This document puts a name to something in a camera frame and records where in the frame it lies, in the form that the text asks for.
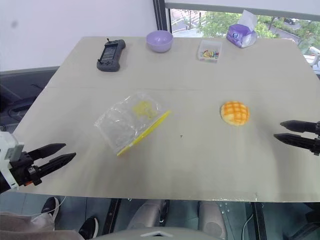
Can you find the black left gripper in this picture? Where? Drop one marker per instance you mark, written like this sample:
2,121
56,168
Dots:
23,168

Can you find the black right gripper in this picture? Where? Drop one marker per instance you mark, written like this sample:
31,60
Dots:
318,147

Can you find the round golden melon bread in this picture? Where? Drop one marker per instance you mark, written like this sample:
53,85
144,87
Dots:
235,113

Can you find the clear zip bag yellow seal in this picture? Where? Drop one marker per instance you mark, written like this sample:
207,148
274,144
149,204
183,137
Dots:
122,125

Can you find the black sneaker white sole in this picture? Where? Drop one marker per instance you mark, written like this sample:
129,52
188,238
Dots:
50,207
88,228

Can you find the dark grey sofa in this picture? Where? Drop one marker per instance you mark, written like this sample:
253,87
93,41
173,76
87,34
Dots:
17,95

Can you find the pinkish beige cloth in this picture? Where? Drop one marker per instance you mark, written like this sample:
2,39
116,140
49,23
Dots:
22,226

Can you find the white device outside window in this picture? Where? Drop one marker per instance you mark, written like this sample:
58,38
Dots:
313,53

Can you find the black table leg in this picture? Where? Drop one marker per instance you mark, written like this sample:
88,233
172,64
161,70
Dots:
258,222
111,217

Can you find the grey rounded robot leg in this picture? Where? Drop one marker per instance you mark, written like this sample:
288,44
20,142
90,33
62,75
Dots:
147,212
212,217

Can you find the dark grey handheld controller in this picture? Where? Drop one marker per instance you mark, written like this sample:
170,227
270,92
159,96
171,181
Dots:
110,56

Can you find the purple tissue pack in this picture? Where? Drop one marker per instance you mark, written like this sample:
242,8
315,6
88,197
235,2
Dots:
240,35

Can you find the clear box of coloured clips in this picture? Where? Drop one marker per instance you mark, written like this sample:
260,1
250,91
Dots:
209,51

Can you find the grey robot torso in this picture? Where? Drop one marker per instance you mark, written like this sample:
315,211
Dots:
160,233

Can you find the grey roller blind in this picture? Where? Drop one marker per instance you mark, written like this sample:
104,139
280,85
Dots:
250,5

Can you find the purple bowl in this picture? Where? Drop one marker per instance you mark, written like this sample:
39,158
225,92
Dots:
159,41

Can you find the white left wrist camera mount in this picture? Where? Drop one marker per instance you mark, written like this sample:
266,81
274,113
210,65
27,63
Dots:
6,150

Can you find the black window frame post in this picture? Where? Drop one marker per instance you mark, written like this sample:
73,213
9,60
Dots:
160,15

